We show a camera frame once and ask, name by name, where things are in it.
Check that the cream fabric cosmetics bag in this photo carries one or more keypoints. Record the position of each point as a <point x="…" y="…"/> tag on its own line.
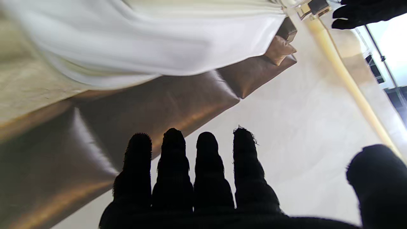
<point x="143" y="41"/>

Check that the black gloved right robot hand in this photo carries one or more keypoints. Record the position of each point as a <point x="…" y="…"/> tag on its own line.
<point x="206" y="190"/>

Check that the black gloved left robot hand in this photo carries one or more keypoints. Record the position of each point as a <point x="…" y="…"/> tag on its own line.
<point x="365" y="14"/>

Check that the brown leather cushion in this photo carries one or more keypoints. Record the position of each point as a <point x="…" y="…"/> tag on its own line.
<point x="279" y="49"/>

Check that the small side table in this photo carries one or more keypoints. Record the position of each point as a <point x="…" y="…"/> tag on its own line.
<point x="313" y="8"/>

